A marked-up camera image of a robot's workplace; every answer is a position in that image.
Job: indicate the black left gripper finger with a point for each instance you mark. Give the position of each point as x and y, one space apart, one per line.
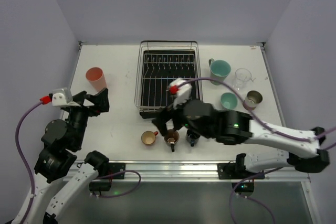
78 99
100 101

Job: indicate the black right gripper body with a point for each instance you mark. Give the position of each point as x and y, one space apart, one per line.
170 115

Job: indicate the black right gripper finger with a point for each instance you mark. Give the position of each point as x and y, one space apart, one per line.
160 120
177 124

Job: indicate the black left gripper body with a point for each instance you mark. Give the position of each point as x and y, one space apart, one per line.
87 105

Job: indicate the black ceramic mug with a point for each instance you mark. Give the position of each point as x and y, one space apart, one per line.
171 139

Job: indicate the blue ceramic mug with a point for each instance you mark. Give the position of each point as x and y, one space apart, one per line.
192 138

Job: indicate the red orange glazed cup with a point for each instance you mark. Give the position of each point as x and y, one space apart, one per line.
148 137

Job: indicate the pink plastic tumbler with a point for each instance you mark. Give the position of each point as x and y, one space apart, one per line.
96 78

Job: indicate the small mint green cup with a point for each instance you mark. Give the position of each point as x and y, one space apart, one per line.
228 101

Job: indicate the tall mint green mug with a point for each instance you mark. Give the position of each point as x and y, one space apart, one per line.
219 69

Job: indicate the clear glass tumbler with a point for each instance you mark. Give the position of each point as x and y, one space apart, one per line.
242 77

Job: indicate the white and brown cup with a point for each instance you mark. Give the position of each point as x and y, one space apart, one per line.
252 100

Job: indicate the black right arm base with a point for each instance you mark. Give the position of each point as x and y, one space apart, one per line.
230 171

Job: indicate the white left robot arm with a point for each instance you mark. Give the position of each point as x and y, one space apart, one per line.
61 139

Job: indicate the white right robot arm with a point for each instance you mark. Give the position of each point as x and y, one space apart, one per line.
291 148

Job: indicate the black drip tray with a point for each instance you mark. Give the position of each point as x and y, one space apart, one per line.
170 82

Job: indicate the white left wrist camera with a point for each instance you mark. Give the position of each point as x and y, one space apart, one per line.
61 97

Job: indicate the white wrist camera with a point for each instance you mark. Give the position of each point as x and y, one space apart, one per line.
61 97
181 91

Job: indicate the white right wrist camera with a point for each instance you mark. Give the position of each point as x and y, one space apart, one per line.
181 91

